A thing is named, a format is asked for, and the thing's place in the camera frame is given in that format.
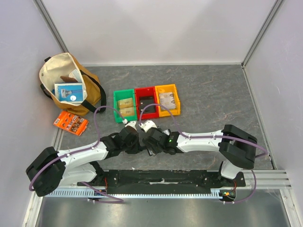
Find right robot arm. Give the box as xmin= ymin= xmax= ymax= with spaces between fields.
xmin=139 ymin=121 xmax=258 ymax=186

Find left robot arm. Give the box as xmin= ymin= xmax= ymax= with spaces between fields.
xmin=26 ymin=126 xmax=146 ymax=197

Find gold card front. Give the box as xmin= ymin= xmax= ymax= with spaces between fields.
xmin=119 ymin=107 xmax=135 ymax=117

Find gold card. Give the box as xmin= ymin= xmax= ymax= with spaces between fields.
xmin=119 ymin=107 xmax=135 ymax=117
xmin=117 ymin=97 xmax=134 ymax=109

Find gold card rear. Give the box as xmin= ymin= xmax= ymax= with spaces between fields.
xmin=117 ymin=97 xmax=134 ymax=109

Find black cards in bin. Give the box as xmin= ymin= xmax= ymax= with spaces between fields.
xmin=139 ymin=96 xmax=156 ymax=114

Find white patterned card stack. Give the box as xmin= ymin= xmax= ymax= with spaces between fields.
xmin=159 ymin=92 xmax=177 ymax=110

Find green plastic bin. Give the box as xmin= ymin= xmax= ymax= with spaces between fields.
xmin=113 ymin=89 xmax=137 ymax=123

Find red plastic bin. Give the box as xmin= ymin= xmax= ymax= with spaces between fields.
xmin=134 ymin=87 xmax=159 ymax=120

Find orange snack packet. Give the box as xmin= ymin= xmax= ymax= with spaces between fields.
xmin=53 ymin=111 xmax=89 ymax=136

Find yellow plastic bin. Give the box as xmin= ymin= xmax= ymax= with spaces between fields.
xmin=155 ymin=84 xmax=181 ymax=115

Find blue white booklet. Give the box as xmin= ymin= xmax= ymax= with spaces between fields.
xmin=54 ymin=83 xmax=87 ymax=104

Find silver foil packet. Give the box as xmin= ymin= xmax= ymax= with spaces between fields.
xmin=69 ymin=69 xmax=82 ymax=83

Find brown wallet in bag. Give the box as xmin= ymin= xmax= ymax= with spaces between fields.
xmin=60 ymin=76 xmax=78 ymax=83

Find mustard canvas tote bag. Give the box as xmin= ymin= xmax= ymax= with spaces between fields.
xmin=39 ymin=52 xmax=107 ymax=116

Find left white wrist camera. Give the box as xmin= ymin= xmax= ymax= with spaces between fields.
xmin=122 ymin=119 xmax=137 ymax=131

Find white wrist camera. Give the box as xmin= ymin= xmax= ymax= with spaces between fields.
xmin=122 ymin=119 xmax=137 ymax=131
xmin=139 ymin=120 xmax=157 ymax=132

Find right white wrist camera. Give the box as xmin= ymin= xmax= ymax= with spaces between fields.
xmin=139 ymin=120 xmax=157 ymax=132

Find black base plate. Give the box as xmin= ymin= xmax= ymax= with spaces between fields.
xmin=88 ymin=170 xmax=246 ymax=193

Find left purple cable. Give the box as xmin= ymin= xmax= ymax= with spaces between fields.
xmin=28 ymin=105 xmax=126 ymax=204

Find grey cable duct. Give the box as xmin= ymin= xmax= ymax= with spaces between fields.
xmin=45 ymin=187 xmax=222 ymax=199

